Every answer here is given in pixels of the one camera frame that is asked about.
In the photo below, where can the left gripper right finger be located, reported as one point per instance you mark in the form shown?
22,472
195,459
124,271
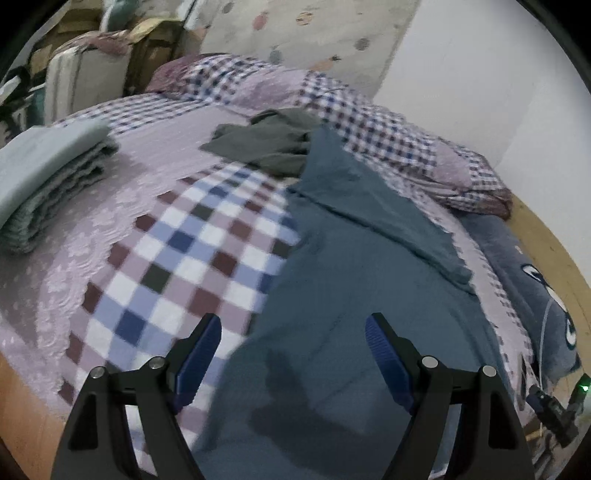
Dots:
489,442

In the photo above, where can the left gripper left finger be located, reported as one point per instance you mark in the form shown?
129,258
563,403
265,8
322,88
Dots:
96,441

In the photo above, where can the blue t-shirt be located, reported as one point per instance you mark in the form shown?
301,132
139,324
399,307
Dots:
303,397

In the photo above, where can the blue cartoon pillow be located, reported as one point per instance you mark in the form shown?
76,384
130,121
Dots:
540,309

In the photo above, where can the checkered bed sheet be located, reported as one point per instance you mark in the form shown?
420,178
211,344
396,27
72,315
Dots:
127,266

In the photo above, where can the folded light green towel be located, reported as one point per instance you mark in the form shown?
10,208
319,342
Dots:
44,168

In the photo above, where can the checkered quilt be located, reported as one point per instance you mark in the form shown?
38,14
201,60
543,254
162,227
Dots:
451,174

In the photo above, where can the dark green garment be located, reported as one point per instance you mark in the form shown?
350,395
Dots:
275,141

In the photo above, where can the plush toy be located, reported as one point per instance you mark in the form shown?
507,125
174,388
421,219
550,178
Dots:
118,15

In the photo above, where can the fruit pattern wall mat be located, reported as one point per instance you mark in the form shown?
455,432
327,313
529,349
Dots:
353,41

